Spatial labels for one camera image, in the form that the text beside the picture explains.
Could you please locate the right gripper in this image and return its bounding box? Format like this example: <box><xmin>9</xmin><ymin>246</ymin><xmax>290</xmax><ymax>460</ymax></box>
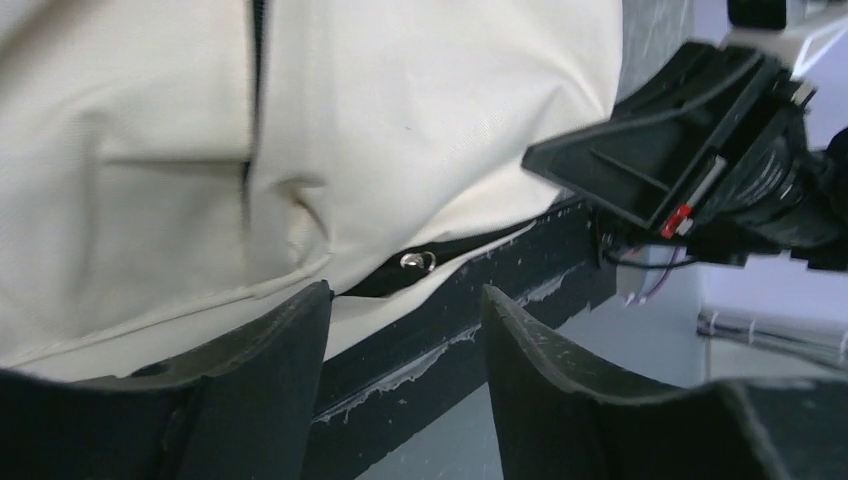
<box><xmin>521</xmin><ymin>42</ymin><xmax>815</xmax><ymax>239</ymax></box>

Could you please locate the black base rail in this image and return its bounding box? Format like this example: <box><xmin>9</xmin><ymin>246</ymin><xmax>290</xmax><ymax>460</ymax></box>
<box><xmin>301</xmin><ymin>200</ymin><xmax>616</xmax><ymax>479</ymax></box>

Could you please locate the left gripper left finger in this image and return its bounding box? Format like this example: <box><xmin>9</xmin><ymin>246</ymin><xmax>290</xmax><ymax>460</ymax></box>
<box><xmin>1</xmin><ymin>282</ymin><xmax>333</xmax><ymax>479</ymax></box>

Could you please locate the cream canvas backpack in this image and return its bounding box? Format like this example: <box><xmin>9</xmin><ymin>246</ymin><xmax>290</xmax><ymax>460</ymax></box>
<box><xmin>1</xmin><ymin>1</ymin><xmax>623</xmax><ymax>381</ymax></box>

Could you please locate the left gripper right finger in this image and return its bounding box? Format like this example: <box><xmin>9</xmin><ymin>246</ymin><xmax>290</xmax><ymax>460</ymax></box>
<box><xmin>482</xmin><ymin>285</ymin><xmax>847</xmax><ymax>479</ymax></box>

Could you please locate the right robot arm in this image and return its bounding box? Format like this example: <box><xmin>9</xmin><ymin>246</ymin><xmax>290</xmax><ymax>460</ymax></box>
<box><xmin>522</xmin><ymin>42</ymin><xmax>847</xmax><ymax>271</ymax></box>

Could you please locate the aluminium frame rail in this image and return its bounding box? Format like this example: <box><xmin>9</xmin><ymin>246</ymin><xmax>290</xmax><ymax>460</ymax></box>
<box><xmin>696</xmin><ymin>311</ymin><xmax>847</xmax><ymax>372</ymax></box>

